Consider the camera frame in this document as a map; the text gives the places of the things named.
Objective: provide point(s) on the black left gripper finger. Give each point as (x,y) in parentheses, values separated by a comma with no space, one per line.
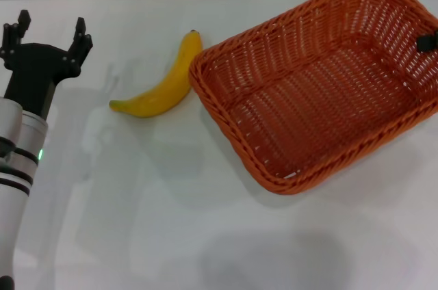
(13,33)
(82,47)

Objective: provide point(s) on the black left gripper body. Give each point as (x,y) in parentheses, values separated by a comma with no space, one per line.
(34,71)

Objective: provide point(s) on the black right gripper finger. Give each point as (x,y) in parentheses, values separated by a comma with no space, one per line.
(428,43)

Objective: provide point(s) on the yellow banana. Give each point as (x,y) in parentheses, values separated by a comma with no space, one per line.
(164,91)

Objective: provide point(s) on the orange woven basket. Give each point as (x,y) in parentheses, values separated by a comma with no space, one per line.
(308,105)

